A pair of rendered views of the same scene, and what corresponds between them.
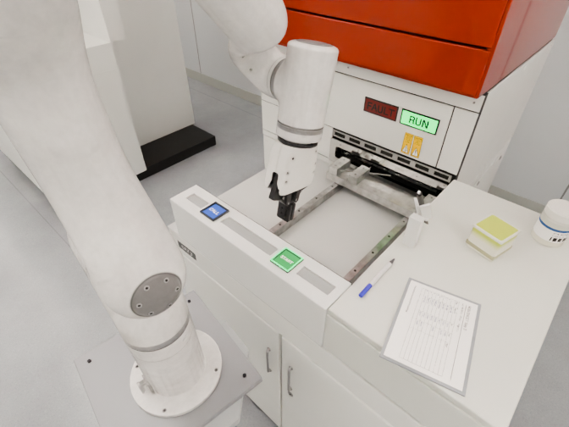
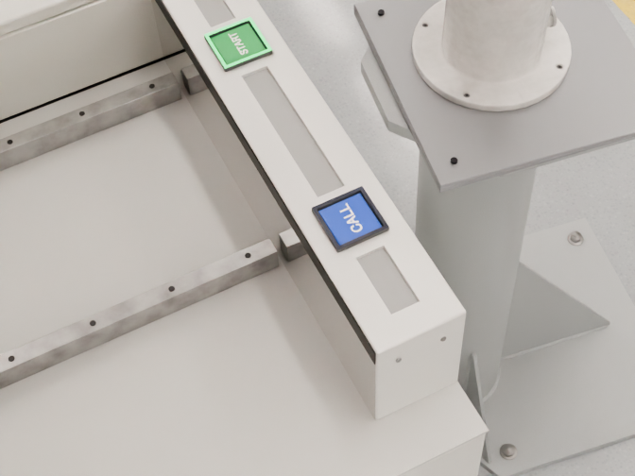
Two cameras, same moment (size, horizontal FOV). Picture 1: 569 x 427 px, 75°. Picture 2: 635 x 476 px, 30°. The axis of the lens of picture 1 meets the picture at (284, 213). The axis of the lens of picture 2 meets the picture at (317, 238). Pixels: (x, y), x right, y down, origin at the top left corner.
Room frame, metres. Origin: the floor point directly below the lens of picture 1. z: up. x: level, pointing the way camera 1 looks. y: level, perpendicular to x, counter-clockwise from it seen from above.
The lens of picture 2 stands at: (1.37, 0.43, 1.90)
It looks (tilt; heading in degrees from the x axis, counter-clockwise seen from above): 56 degrees down; 204
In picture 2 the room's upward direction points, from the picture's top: 4 degrees counter-clockwise
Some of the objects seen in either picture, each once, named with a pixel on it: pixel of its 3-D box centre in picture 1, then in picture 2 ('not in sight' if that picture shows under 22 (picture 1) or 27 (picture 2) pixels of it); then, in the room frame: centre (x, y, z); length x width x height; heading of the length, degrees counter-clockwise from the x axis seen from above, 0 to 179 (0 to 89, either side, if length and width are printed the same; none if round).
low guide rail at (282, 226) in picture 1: (307, 207); (55, 348); (0.93, -0.08, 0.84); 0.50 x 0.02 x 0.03; 138
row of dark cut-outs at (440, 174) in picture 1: (386, 153); not in sight; (1.06, -0.34, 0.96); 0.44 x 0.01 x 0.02; 48
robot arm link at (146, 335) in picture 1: (129, 266); not in sight; (0.41, 0.26, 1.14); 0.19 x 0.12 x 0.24; 40
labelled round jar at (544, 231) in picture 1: (555, 223); not in sight; (0.66, -0.64, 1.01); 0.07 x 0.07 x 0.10
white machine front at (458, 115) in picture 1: (345, 119); not in sight; (1.19, -0.21, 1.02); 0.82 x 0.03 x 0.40; 48
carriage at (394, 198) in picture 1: (378, 191); not in sight; (0.98, -0.31, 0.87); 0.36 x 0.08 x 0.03; 48
